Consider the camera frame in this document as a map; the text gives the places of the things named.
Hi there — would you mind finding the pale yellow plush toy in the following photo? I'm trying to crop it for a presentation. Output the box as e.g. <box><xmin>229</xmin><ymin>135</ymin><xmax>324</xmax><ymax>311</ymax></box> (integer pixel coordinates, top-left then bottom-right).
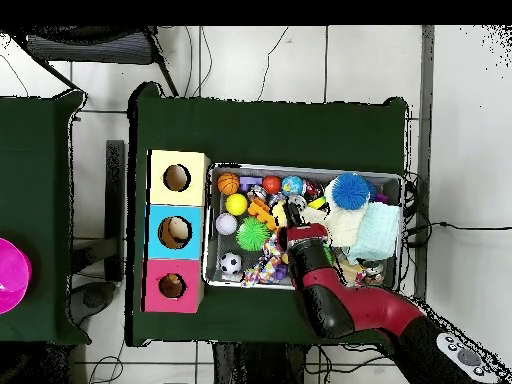
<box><xmin>272</xmin><ymin>200</ymin><xmax>290</xmax><ymax>228</ymax></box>

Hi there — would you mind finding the long orange toy block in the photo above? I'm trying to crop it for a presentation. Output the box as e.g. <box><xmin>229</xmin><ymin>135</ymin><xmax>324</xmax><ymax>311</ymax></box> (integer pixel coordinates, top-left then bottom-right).
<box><xmin>246</xmin><ymin>197</ymin><xmax>279</xmax><ymax>233</ymax></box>

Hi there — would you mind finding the cream cloth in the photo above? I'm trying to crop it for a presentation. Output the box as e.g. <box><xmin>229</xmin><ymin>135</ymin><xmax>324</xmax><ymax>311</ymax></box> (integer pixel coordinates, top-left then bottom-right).
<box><xmin>299</xmin><ymin>175</ymin><xmax>371</xmax><ymax>248</ymax></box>

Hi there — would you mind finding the colourful patterned fabric toy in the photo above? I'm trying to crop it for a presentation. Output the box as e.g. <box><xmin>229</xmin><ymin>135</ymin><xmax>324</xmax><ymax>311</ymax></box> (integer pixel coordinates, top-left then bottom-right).
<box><xmin>239</xmin><ymin>233</ymin><xmax>289</xmax><ymax>288</ymax></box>

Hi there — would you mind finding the large blue spiky ball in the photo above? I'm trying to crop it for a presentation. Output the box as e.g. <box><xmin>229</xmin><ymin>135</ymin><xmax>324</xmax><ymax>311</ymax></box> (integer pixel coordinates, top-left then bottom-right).
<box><xmin>331</xmin><ymin>172</ymin><xmax>371</xmax><ymax>211</ymax></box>

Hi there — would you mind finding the mint green cloth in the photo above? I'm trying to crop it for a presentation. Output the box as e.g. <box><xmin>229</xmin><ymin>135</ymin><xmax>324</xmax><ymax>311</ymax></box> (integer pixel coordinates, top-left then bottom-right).
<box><xmin>345</xmin><ymin>201</ymin><xmax>401</xmax><ymax>265</ymax></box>

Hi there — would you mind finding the silver mesh bin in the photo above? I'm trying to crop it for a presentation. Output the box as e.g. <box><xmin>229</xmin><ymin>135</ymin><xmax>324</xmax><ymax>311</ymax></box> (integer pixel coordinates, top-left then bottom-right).
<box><xmin>202</xmin><ymin>162</ymin><xmax>403</xmax><ymax>296</ymax></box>

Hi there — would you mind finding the wooden box with three holes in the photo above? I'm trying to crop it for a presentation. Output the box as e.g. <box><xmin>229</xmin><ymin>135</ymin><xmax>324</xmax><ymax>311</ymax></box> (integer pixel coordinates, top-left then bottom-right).
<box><xmin>141</xmin><ymin>149</ymin><xmax>212</xmax><ymax>314</ymax></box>

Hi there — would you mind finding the small orange ball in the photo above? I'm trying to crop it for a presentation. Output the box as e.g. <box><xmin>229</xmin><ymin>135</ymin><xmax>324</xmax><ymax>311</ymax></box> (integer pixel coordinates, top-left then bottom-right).
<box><xmin>262</xmin><ymin>175</ymin><xmax>284</xmax><ymax>196</ymax></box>

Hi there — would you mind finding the yellow ball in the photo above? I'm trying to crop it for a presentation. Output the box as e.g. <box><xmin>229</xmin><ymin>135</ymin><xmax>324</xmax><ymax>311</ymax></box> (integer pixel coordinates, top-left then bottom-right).
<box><xmin>225</xmin><ymin>193</ymin><xmax>250</xmax><ymax>217</ymax></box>

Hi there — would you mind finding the white toy baseball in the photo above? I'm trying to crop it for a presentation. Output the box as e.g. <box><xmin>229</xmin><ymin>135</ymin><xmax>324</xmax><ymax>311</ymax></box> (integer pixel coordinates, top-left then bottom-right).
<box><xmin>215</xmin><ymin>212</ymin><xmax>239</xmax><ymax>236</ymax></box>

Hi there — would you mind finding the orange toy basketball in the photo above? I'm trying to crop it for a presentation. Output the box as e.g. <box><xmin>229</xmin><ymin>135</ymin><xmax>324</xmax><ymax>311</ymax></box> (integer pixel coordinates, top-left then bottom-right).
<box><xmin>216</xmin><ymin>172</ymin><xmax>240</xmax><ymax>196</ymax></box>

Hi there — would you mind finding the toy soccer ball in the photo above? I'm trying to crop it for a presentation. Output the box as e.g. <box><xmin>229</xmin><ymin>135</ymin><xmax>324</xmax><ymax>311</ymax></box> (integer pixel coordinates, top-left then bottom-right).
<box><xmin>218</xmin><ymin>251</ymin><xmax>244</xmax><ymax>276</ymax></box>

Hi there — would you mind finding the dark grey floor base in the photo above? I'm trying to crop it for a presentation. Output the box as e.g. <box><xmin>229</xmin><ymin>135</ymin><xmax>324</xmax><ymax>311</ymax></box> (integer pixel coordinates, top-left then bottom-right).
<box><xmin>67</xmin><ymin>280</ymin><xmax>117</xmax><ymax>325</ymax></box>

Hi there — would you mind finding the dark green side table cloth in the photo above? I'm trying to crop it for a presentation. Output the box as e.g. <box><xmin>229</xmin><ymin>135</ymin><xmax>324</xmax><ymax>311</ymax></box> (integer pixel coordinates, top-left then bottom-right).
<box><xmin>0</xmin><ymin>90</ymin><xmax>91</xmax><ymax>345</ymax></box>

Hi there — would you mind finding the black chair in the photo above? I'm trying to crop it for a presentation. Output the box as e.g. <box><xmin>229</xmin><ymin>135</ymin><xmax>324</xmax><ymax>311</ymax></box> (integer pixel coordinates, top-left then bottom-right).
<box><xmin>7</xmin><ymin>25</ymin><xmax>179</xmax><ymax>97</ymax></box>

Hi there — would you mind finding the magenta bowl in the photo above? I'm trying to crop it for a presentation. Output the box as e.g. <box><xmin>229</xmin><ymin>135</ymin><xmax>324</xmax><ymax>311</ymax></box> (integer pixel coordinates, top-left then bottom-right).
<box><xmin>0</xmin><ymin>237</ymin><xmax>33</xmax><ymax>315</ymax></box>

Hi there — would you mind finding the black floor cable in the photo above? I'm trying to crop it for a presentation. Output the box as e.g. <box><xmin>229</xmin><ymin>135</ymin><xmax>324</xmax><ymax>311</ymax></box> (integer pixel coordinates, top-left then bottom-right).
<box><xmin>403</xmin><ymin>221</ymin><xmax>512</xmax><ymax>247</ymax></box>

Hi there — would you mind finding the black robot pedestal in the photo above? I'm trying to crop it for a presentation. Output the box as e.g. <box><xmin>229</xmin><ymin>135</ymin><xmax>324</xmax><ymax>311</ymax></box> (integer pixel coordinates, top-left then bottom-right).
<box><xmin>211</xmin><ymin>341</ymin><xmax>309</xmax><ymax>384</ymax></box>

